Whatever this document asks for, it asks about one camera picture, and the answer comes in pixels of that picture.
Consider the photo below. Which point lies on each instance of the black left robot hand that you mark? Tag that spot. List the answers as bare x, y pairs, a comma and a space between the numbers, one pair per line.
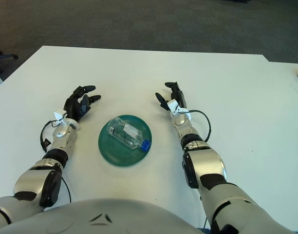
74, 106

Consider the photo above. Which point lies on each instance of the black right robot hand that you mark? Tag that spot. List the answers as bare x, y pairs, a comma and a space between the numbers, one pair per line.
179, 96

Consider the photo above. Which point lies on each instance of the clear bottle with blue cap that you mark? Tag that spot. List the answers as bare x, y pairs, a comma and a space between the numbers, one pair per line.
128, 135

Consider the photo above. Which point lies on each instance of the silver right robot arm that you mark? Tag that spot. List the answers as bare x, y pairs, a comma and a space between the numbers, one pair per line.
212, 170

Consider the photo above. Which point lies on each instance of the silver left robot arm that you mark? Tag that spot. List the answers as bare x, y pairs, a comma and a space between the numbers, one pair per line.
49, 156

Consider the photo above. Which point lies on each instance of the green round plate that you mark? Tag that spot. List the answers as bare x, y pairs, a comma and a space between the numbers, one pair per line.
115, 151

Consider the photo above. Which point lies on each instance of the black office chair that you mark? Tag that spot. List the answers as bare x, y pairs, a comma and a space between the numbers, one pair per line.
3, 56

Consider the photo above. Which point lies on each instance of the silver robot torso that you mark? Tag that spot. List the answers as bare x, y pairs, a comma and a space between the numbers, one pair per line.
95, 217

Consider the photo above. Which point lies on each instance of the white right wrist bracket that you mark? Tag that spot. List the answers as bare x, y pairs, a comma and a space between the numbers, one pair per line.
174, 106

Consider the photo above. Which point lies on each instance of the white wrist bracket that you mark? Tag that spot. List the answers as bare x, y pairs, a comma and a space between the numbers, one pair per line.
174, 106
60, 117

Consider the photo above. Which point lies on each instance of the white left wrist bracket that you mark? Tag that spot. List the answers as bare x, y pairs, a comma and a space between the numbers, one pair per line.
60, 117

